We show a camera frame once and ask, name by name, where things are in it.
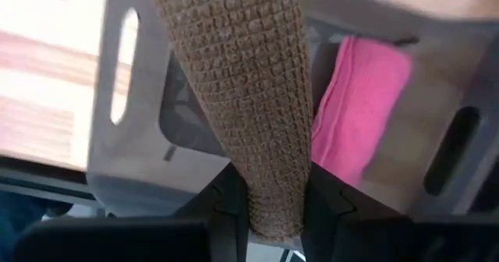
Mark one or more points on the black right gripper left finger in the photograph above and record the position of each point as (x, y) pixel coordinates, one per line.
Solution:
(228, 215)

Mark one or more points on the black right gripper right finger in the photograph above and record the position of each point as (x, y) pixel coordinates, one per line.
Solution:
(321, 223)

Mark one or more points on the pink bandage roll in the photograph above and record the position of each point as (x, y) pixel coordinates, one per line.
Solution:
(351, 110)

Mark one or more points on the brown bandage roll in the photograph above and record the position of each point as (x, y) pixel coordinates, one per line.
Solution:
(249, 98)

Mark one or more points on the black aluminium table frame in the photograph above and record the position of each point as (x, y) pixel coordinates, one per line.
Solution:
(39, 184)

